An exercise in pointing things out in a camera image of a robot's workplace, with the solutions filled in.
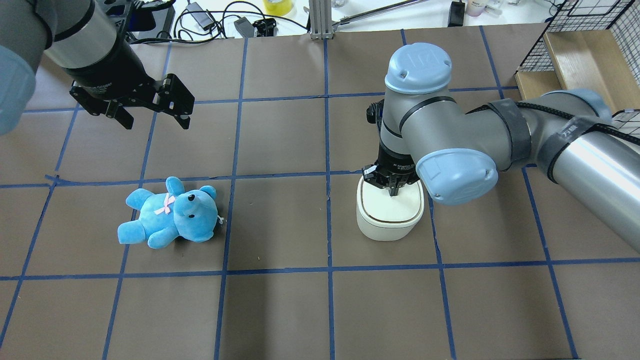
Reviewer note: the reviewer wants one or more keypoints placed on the wire basket with wood box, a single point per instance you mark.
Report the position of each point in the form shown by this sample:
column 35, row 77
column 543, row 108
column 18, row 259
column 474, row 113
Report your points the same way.
column 590, row 44

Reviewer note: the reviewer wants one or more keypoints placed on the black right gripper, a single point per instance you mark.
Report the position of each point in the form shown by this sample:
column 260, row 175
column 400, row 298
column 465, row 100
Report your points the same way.
column 395, row 163

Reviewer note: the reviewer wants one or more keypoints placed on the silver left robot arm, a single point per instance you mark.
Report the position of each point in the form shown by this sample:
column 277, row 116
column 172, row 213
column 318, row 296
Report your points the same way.
column 87, row 39

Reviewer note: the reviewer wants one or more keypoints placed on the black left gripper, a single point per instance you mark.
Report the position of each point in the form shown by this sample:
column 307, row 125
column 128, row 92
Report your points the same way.
column 109, row 67

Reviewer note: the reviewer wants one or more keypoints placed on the white trash can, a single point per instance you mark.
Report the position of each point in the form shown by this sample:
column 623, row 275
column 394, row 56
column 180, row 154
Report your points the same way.
column 383, row 217

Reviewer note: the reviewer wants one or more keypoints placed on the blue teddy bear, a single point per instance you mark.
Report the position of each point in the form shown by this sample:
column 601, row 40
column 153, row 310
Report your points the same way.
column 163, row 217

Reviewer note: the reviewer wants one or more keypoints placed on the yellow tape roll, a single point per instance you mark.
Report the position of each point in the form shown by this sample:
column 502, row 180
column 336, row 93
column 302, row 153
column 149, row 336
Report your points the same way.
column 278, row 8

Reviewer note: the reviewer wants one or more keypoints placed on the black power adapter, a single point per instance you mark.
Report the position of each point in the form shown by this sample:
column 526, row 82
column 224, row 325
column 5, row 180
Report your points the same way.
column 245, row 28

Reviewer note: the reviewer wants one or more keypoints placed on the aluminium frame post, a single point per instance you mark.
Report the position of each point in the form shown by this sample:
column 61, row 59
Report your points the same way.
column 320, row 16

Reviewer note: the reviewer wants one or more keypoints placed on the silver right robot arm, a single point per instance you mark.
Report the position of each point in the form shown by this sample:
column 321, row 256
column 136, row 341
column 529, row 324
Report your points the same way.
column 428, row 146

